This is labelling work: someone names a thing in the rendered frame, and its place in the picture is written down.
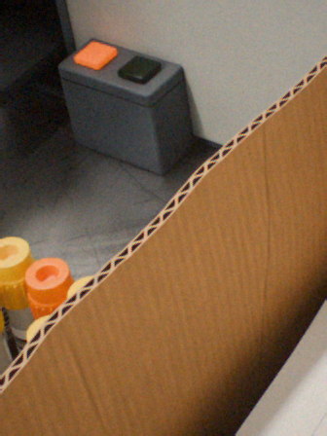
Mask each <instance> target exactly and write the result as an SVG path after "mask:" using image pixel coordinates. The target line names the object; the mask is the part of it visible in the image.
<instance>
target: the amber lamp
mask: <svg viewBox="0 0 327 436"><path fill-rule="evenodd" d="M116 54H117V50H116V49H113V48H110V47H107V46H105V45H102V44H99V43H95V42H92V43H91V44H89V45H88V46H87V47H86V48H84V49H83V50H82V51H81V52H80V53H78V54H77V55H75V61H76V62H77V63H80V64H82V65H85V66H87V67H90V68H93V69H96V70H99V69H101V68H102V67H103V66H104V65H105V64H106V63H107V62H108V61H109V60H110V59H112V58H113V57H114V56H115V55H116Z"/></svg>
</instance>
